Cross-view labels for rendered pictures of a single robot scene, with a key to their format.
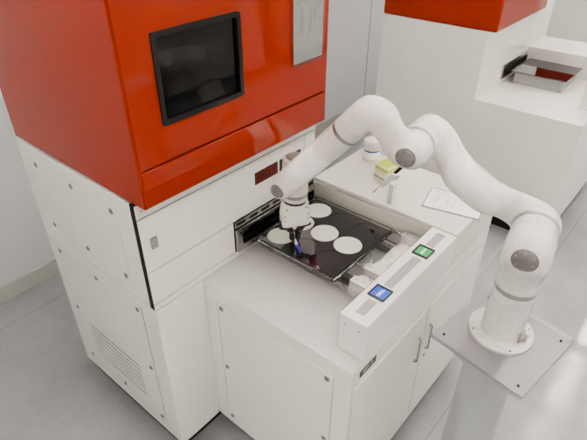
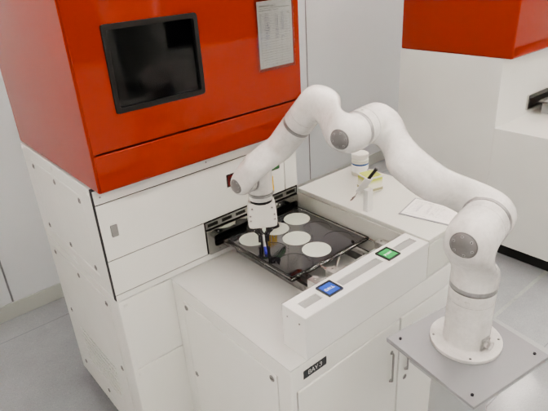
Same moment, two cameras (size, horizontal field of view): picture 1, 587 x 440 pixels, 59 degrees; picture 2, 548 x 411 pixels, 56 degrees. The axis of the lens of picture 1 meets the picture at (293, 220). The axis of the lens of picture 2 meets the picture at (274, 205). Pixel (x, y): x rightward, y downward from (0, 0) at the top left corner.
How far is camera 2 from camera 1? 0.40 m
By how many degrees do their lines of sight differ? 13
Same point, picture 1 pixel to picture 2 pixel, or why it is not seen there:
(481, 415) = not seen: outside the picture
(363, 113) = (307, 101)
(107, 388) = (96, 398)
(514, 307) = (468, 307)
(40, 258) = not seen: hidden behind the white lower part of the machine
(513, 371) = (470, 380)
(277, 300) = (236, 299)
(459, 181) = (399, 164)
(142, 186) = (95, 170)
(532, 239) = (470, 221)
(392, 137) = (329, 120)
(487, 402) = not seen: outside the picture
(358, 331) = (298, 324)
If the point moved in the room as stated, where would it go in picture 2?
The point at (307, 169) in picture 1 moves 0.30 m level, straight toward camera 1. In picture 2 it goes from (262, 162) to (237, 206)
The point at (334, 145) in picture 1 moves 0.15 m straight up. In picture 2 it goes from (285, 137) to (283, 86)
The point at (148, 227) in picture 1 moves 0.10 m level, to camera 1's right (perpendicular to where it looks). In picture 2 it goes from (107, 214) to (138, 214)
